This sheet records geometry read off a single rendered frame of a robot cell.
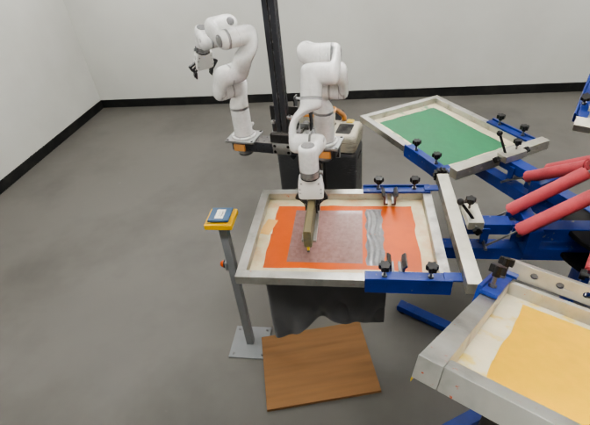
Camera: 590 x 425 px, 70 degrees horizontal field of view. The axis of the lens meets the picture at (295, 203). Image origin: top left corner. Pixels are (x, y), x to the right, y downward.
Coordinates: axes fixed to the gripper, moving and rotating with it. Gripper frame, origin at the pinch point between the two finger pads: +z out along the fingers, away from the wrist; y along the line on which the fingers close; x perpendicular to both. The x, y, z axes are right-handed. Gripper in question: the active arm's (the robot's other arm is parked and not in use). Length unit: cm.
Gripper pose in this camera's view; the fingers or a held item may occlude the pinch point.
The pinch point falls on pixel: (312, 207)
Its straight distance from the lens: 170.9
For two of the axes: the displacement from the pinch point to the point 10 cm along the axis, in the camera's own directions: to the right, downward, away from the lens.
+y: -9.9, 0.0, 1.5
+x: -1.2, 6.0, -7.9
